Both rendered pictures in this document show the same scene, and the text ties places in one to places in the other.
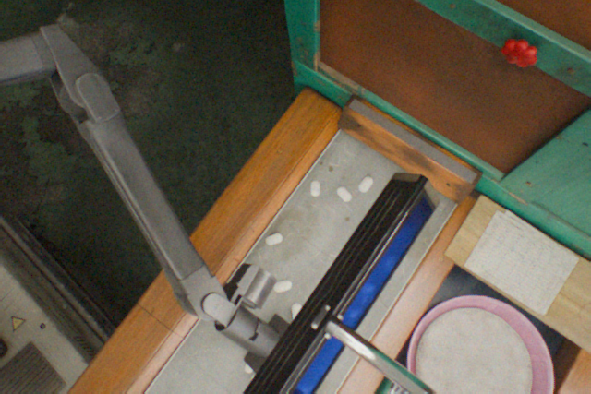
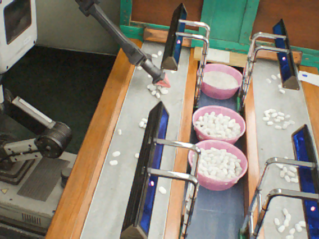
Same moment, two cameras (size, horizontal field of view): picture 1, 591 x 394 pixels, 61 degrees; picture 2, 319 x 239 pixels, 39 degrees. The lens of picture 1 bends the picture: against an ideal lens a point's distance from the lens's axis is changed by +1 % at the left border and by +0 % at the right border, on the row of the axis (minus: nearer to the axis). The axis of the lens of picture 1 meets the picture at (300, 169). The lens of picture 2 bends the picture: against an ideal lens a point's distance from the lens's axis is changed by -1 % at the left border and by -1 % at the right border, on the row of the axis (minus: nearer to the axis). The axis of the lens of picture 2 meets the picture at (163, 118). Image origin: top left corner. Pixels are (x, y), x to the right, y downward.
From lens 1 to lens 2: 219 cm
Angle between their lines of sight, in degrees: 41
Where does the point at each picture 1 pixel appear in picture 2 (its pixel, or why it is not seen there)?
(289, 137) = not seen: hidden behind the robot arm
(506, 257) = (210, 55)
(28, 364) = (48, 161)
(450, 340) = (208, 78)
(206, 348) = (135, 94)
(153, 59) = not seen: hidden behind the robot
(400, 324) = (192, 73)
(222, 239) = (123, 69)
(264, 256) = (139, 73)
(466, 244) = (198, 55)
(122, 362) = (110, 99)
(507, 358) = (226, 77)
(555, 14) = not seen: outside the picture
